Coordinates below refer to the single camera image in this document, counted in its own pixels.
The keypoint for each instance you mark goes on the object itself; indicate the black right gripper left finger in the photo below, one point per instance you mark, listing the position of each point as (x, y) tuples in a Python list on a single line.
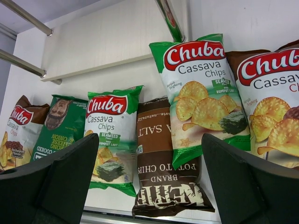
[(50, 190)]

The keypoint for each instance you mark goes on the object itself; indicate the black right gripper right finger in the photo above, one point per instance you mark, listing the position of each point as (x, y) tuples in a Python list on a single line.
[(248, 189)]

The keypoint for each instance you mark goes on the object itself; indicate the green Real chips bag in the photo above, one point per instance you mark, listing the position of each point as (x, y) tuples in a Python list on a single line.
[(64, 125)]

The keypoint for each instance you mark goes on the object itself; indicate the brown Kettle chips bag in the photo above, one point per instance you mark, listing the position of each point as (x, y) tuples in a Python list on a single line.
[(164, 191)]

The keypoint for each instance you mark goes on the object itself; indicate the green Chuba seaweed bag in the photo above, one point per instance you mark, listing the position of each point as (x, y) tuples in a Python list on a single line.
[(113, 117), (202, 94)]

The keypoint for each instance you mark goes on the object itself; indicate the brown chuba bag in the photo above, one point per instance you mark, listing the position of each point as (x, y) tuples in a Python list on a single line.
[(268, 84), (22, 131)]

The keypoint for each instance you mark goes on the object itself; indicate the white two-tier shelf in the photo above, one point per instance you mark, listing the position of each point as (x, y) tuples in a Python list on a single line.
[(108, 37)]

